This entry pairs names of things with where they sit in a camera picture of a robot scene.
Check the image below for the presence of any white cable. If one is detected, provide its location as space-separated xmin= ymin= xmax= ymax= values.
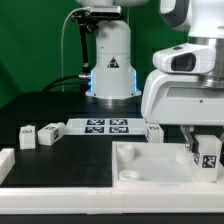
xmin=60 ymin=6 xmax=92 ymax=94

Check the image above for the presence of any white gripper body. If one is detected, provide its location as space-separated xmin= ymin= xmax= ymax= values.
xmin=141 ymin=70 xmax=224 ymax=126

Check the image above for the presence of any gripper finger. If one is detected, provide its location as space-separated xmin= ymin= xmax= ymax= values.
xmin=180 ymin=125 xmax=196 ymax=153
xmin=218 ymin=126 xmax=224 ymax=150

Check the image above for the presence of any white U-shaped fence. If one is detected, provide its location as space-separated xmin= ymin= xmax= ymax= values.
xmin=0 ymin=146 xmax=224 ymax=216

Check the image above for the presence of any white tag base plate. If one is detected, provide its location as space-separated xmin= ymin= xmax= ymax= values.
xmin=64 ymin=118 xmax=145 ymax=135

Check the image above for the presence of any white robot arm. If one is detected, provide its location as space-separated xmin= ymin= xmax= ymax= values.
xmin=138 ymin=0 xmax=224 ymax=151

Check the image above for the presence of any white square tabletop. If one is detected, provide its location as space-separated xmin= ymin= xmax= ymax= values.
xmin=112 ymin=142 xmax=224 ymax=188

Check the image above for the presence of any black camera stand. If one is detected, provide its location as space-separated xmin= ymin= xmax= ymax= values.
xmin=71 ymin=6 xmax=122 ymax=74

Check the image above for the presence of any black cable bundle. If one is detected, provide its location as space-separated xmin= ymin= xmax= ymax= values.
xmin=41 ymin=74 xmax=92 ymax=94

